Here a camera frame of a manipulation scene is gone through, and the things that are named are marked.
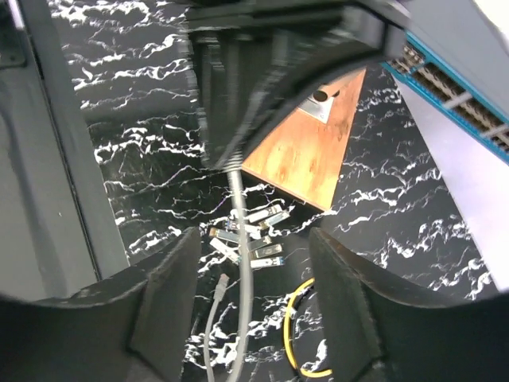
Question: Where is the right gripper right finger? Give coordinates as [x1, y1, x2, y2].
[309, 228, 508, 381]

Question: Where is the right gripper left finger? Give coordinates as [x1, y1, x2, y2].
[1, 228, 201, 381]

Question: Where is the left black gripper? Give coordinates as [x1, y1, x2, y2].
[185, 1, 406, 170]

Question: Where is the grey ethernet cable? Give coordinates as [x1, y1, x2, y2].
[202, 166, 255, 382]

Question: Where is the silver SFP module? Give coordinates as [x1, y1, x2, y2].
[251, 256, 284, 269]
[258, 211, 289, 230]
[250, 244, 283, 259]
[210, 238, 240, 265]
[209, 227, 239, 244]
[246, 205, 282, 223]

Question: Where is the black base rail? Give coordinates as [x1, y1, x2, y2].
[1, 1, 128, 301]

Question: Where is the teal network switch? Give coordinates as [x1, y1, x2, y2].
[383, 1, 508, 162]

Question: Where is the wooden base board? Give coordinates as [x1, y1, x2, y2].
[243, 68, 366, 211]

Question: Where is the metal mounting plate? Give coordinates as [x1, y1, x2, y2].
[299, 90, 334, 123]

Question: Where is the yellow ethernet cable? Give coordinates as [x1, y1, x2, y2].
[283, 277, 333, 379]

